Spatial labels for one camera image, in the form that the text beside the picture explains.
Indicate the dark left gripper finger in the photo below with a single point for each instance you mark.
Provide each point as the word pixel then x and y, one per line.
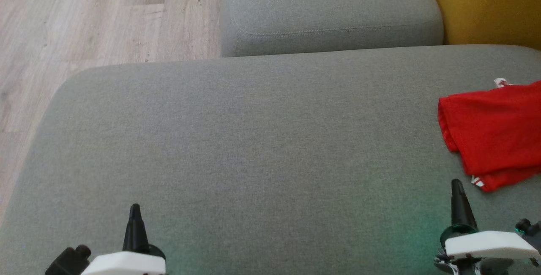
pixel 141 237
pixel 130 237

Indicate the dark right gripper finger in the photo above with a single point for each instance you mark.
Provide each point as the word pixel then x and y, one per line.
pixel 457 209
pixel 468 213

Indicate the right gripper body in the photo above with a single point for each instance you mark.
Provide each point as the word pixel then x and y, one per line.
pixel 486 243

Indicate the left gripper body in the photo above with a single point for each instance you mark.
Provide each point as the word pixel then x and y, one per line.
pixel 127 264

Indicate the red white basketball jersey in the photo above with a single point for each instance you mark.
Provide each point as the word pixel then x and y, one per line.
pixel 494 131

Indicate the large grey sofa seat cushion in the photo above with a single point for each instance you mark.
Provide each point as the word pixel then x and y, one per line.
pixel 253 140

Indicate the small grey sofa cushion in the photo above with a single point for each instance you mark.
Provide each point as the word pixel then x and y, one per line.
pixel 329 4

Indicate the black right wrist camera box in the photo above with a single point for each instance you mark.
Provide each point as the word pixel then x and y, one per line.
pixel 528 228

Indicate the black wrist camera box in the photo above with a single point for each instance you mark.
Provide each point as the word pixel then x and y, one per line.
pixel 528 228
pixel 67 260

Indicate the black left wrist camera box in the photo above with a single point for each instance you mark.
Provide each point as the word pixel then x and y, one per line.
pixel 67 260

